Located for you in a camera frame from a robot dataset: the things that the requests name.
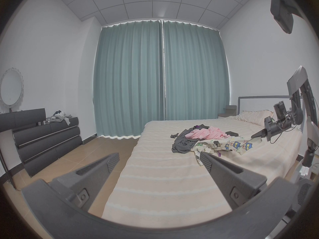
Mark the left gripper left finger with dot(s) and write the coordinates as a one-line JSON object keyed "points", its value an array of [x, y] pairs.
{"points": [[82, 183]]}

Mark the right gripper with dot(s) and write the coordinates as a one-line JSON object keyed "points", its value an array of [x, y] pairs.
{"points": [[271, 129]]}

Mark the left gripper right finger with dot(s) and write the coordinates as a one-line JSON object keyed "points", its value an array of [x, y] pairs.
{"points": [[231, 180]]}

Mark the white printed pyjama top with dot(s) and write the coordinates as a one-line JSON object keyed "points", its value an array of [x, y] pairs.
{"points": [[211, 147]]}

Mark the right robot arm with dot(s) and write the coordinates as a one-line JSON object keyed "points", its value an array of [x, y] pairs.
{"points": [[297, 83]]}

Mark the pile of clothes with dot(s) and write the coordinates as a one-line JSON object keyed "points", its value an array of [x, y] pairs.
{"points": [[182, 146]]}

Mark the pink striped pillow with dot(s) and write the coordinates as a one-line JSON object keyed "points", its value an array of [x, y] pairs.
{"points": [[251, 117]]}

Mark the grey bedside table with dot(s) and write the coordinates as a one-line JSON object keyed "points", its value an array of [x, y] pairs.
{"points": [[228, 111]]}

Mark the dark grey chest of drawers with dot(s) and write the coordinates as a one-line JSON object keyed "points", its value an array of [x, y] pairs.
{"points": [[44, 143]]}

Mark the grey garment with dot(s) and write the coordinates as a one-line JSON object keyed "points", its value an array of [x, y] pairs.
{"points": [[57, 118]]}

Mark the bed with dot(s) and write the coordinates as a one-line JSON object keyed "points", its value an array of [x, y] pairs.
{"points": [[159, 183]]}

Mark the round white mirror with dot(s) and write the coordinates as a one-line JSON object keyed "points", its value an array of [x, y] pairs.
{"points": [[11, 88]]}

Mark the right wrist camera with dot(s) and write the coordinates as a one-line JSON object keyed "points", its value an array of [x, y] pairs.
{"points": [[279, 109]]}

